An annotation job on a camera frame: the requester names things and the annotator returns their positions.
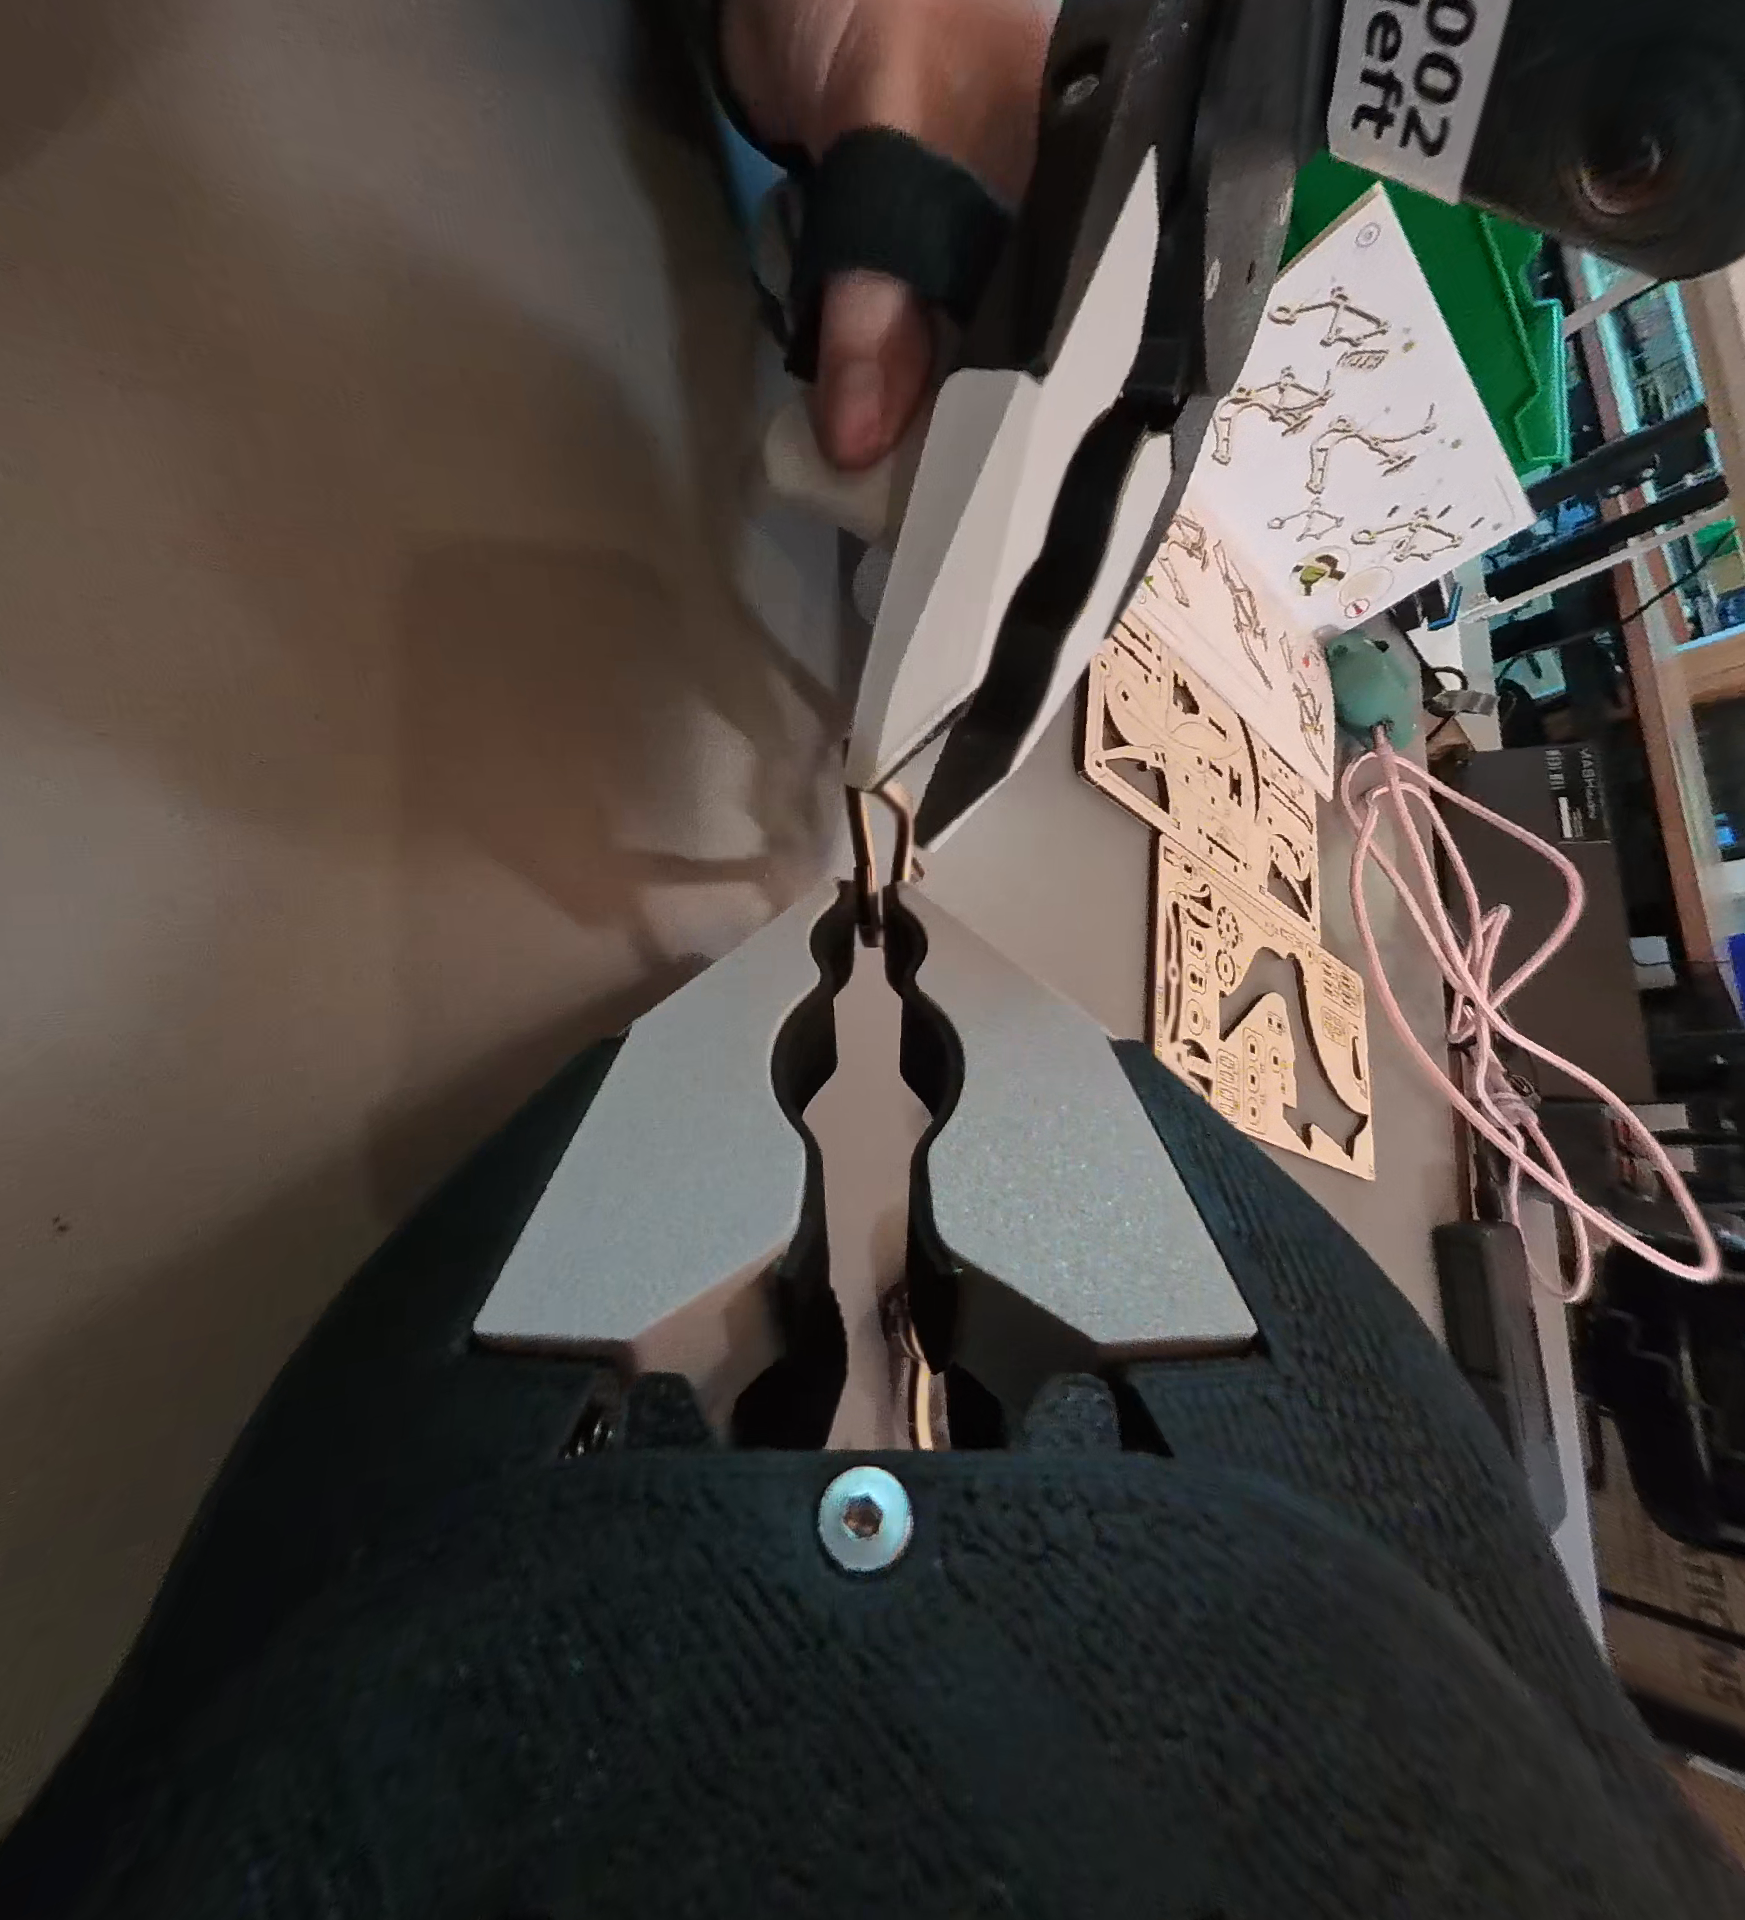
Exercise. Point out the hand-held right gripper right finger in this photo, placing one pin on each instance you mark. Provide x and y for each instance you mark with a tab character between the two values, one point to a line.
1098	1201

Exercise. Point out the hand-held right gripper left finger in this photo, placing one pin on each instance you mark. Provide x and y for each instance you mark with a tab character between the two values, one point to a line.
631	1201

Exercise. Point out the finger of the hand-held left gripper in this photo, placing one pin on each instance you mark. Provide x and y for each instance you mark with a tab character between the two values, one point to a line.
1112	570
1008	481

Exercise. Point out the small curved wooden part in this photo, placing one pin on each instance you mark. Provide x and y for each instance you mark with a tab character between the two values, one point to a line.
860	862

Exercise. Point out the wooden parts sheet oval cutouts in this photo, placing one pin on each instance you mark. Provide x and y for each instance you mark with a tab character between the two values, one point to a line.
1338	1035

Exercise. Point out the large wooden parts sheet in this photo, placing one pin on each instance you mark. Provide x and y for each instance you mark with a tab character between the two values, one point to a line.
1269	840

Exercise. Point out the person's left hand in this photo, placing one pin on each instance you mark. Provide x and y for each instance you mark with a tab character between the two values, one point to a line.
903	74

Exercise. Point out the white instruction booklet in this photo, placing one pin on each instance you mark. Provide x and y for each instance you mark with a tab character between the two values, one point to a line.
1381	375

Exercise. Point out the teal plastic gadget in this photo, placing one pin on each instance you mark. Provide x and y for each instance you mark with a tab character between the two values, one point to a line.
1363	676

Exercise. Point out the green plastic bin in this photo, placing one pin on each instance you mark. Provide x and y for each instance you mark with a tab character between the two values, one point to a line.
1502	330

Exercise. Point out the black power brick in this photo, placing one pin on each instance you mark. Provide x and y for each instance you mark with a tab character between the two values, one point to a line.
1502	1349

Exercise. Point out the black box with white label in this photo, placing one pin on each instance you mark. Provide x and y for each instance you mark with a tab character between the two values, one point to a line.
1606	810

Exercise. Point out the wood-edged desk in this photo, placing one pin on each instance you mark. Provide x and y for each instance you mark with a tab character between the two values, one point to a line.
1674	781

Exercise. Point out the printed cardboard box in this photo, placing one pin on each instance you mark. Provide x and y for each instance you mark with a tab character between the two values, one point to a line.
1728	1620

